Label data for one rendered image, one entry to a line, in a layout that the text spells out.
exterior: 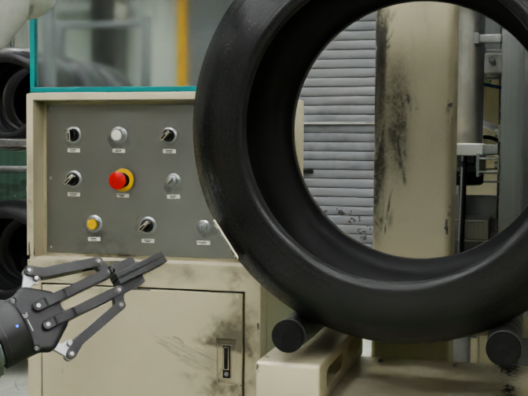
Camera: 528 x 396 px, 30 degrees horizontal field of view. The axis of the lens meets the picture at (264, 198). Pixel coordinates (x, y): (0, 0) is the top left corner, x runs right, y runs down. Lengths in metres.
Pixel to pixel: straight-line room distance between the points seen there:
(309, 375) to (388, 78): 0.56
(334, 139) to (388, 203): 9.15
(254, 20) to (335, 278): 0.35
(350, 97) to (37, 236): 8.64
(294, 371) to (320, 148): 9.55
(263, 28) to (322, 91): 9.56
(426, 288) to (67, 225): 1.20
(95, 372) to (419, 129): 0.98
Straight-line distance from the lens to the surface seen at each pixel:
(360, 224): 10.76
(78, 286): 1.24
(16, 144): 4.95
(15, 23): 1.41
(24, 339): 1.20
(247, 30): 1.31
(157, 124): 2.19
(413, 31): 1.66
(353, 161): 10.75
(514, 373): 1.60
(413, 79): 1.65
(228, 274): 2.11
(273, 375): 1.34
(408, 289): 1.26
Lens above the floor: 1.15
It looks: 3 degrees down
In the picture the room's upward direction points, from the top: straight up
